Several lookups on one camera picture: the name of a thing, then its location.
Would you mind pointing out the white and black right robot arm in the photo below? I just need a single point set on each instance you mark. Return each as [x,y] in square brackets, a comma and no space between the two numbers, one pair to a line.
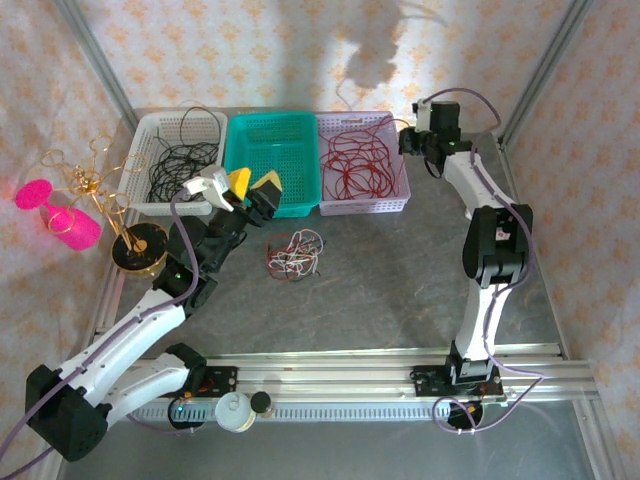
[480,185]

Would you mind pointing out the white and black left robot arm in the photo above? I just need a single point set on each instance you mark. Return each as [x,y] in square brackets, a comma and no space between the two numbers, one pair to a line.
[135,325]

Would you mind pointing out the teal plastic basket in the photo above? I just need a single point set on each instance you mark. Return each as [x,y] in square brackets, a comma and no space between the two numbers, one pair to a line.
[280,145]

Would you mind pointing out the lilac plastic basket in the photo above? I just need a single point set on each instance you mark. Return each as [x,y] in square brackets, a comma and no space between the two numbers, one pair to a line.
[365,205]

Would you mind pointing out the white plastic basket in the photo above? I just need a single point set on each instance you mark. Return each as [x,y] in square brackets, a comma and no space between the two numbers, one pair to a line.
[135,165]

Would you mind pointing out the pink wine glass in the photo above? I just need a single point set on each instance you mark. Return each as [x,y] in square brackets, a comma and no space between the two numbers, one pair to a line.
[77,232]

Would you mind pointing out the small black capped bottle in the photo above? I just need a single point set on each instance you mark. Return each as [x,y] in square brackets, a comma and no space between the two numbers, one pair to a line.
[260,402]

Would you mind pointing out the white round jar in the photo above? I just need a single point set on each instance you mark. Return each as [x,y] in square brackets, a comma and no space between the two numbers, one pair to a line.
[234,411]

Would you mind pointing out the aluminium side rail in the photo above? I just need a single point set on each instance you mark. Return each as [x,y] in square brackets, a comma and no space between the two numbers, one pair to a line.
[107,305]

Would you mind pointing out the aluminium frame post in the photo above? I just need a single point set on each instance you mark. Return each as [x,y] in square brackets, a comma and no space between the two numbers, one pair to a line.
[545,65]
[100,70]

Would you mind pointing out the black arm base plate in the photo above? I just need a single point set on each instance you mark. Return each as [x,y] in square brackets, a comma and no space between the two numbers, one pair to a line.
[430,382]
[222,381]

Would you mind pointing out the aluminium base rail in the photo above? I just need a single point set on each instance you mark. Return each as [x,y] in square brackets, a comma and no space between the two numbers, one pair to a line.
[350,370]

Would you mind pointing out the aluminium frame bar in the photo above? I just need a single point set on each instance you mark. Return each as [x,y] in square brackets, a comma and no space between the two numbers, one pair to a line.
[50,467]
[595,440]

